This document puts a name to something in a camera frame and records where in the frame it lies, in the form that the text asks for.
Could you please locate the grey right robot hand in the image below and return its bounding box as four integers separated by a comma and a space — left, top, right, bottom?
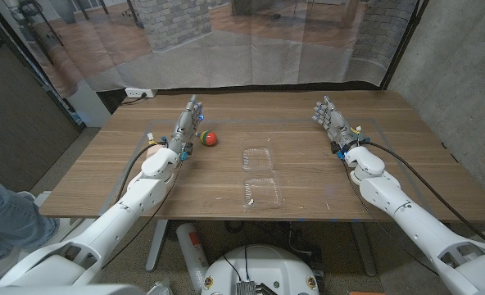
311, 95, 359, 152

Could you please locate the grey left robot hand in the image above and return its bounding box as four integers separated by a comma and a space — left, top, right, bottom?
167, 94, 205, 155

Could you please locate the clear plastic clamshell container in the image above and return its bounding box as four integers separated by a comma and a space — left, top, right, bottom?
241, 146, 283, 209

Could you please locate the colourful wooden maraca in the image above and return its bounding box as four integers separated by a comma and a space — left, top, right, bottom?
194, 129, 219, 148

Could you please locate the white power strip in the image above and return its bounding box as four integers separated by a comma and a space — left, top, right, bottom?
124, 87, 158, 99

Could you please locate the printed room backdrop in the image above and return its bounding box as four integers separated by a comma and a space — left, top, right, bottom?
0, 0, 422, 99

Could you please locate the white panel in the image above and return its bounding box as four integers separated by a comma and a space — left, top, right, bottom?
68, 81, 112, 128

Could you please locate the black backdrop stand pole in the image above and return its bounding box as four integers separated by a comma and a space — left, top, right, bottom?
379, 0, 430, 91

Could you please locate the grey metal table leg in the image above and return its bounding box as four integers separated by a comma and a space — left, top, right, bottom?
351, 222, 378, 278
145, 220, 169, 272

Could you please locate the white cylinder with orange label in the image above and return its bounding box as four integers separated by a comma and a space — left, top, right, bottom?
175, 222, 211, 284

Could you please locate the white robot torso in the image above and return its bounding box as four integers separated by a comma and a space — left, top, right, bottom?
200, 244, 320, 295

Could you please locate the grey electronics module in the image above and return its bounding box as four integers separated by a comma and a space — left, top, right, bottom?
236, 280, 279, 295

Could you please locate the person in blue jeans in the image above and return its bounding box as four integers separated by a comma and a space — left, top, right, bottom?
0, 169, 61, 271

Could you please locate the left arm thick black cable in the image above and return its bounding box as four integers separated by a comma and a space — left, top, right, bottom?
114, 141, 168, 204

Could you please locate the arm thick black cable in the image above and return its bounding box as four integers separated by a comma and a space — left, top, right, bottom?
363, 140, 485, 247
114, 141, 168, 204

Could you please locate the right arm thick black cable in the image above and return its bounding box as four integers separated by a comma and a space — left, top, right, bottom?
363, 140, 485, 247

